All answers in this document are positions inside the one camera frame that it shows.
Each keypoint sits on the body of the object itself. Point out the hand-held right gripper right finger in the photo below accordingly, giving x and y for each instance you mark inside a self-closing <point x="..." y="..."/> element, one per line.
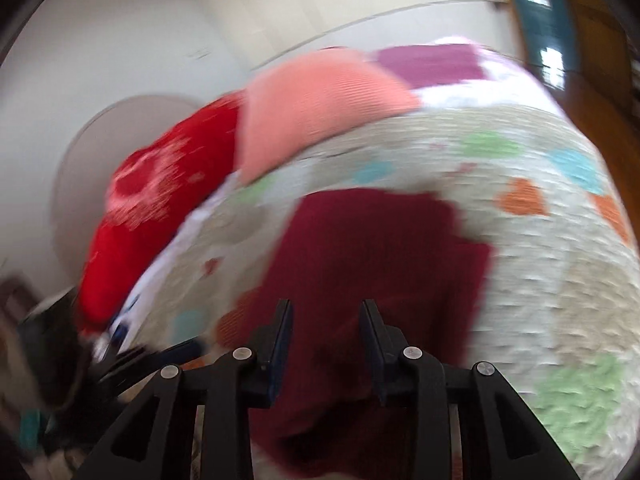
<point x="372" y="352"/>

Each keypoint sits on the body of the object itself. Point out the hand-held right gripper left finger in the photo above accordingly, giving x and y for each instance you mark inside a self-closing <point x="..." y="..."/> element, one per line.
<point x="285" y="342"/>

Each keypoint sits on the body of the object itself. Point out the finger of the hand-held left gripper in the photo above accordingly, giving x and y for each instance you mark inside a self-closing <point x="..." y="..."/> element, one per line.
<point x="160" y="357"/>

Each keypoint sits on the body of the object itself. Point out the maroon garment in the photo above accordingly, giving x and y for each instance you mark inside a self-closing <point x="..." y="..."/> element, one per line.
<point x="375" y="250"/>

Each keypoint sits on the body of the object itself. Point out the teal object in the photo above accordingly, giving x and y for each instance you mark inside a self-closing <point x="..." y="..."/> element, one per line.
<point x="32" y="430"/>

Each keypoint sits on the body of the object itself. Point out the white bedsheet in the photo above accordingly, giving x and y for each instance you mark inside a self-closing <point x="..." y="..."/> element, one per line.
<point x="170" y="255"/>

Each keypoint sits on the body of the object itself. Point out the bright red patterned cloth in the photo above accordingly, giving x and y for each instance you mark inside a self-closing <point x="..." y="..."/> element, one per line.
<point x="150" y="200"/>

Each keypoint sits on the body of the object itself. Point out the blanket with coloured hearts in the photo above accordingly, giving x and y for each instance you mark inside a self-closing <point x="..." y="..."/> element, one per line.
<point x="540" y="270"/>

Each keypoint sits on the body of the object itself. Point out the salmon pink cloth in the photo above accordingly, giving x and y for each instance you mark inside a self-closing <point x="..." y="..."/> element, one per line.
<point x="315" y="110"/>

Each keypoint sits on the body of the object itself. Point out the purple and white patchwork cloth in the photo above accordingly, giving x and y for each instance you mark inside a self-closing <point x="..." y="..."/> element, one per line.
<point x="430" y="65"/>

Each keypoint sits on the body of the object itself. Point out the wooden door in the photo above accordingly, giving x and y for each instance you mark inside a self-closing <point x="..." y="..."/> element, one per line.
<point x="605" y="85"/>

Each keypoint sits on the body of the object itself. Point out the teal window frame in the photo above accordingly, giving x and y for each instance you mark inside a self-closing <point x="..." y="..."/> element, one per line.
<point x="550" y="20"/>

